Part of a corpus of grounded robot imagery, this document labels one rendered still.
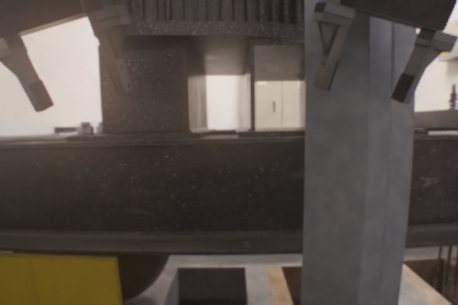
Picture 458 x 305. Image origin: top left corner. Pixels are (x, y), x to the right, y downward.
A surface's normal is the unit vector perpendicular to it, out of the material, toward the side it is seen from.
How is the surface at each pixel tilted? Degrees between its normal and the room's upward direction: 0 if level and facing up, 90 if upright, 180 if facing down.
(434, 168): 90
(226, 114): 90
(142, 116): 90
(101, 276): 90
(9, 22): 113
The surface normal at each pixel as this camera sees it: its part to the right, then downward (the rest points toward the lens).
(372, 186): 0.21, 0.11
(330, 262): -0.12, 0.11
